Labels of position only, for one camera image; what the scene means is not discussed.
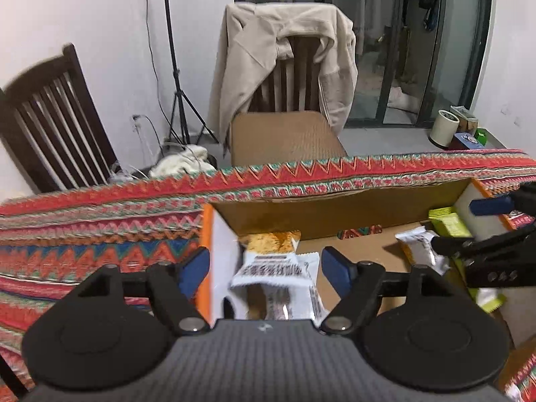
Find white orange-top snack packet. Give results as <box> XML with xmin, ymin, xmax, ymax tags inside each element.
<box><xmin>228</xmin><ymin>230</ymin><xmax>329</xmax><ymax>326</ymax></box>

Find wooden chair with woven seat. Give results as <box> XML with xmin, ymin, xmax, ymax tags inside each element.
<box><xmin>228</xmin><ymin>36</ymin><xmax>349</xmax><ymax>168</ymax></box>

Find green snack packet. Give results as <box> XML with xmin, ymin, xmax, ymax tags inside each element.
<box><xmin>454</xmin><ymin>255</ymin><xmax>508</xmax><ymax>314</ymax></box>
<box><xmin>428</xmin><ymin>206</ymin><xmax>474</xmax><ymax>239</ymax></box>

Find glass sliding door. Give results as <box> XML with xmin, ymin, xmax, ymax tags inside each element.
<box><xmin>233</xmin><ymin>0</ymin><xmax>495</xmax><ymax>130</ymax></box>

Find black tripod stand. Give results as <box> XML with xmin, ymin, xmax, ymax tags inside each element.
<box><xmin>160</xmin><ymin>0</ymin><xmax>220</xmax><ymax>146</ymax></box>

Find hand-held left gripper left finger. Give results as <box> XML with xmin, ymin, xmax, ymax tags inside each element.
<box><xmin>75</xmin><ymin>247</ymin><xmax>211</xmax><ymax>336</ymax></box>

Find orange cardboard box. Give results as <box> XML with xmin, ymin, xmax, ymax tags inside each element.
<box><xmin>197</xmin><ymin>178</ymin><xmax>536</xmax><ymax>402</ymax></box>

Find black wall cable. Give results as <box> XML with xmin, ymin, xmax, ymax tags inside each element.
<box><xmin>140</xmin><ymin>0</ymin><xmax>168</xmax><ymax>151</ymax></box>

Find white cloth heap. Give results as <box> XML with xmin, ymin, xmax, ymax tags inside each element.
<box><xmin>148</xmin><ymin>144</ymin><xmax>218</xmax><ymax>179</ymax></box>

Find white cylindrical bin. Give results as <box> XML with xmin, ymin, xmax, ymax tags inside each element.
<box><xmin>429</xmin><ymin>110</ymin><xmax>460</xmax><ymax>150</ymax></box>

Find blue small box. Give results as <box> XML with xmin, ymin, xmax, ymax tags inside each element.
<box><xmin>453</xmin><ymin>131</ymin><xmax>483</xmax><ymax>151</ymax></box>

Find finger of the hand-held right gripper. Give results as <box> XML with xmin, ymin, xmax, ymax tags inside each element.
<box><xmin>469</xmin><ymin>182</ymin><xmax>536</xmax><ymax>219</ymax></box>
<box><xmin>431</xmin><ymin>223</ymin><xmax>536</xmax><ymax>261</ymax></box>

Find beige jacket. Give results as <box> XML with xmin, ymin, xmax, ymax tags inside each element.
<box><xmin>208</xmin><ymin>2</ymin><xmax>358</xmax><ymax>149</ymax></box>

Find dark wooden slatted chair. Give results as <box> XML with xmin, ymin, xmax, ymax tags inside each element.
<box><xmin>0</xmin><ymin>43</ymin><xmax>120</xmax><ymax>195</ymax></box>

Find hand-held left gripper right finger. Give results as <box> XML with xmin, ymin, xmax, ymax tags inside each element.
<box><xmin>321</xmin><ymin>247</ymin><xmax>455</xmax><ymax>336</ymax></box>

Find zigzag patterned tablecloth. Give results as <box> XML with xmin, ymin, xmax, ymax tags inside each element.
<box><xmin>0</xmin><ymin>148</ymin><xmax>536</xmax><ymax>402</ymax></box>

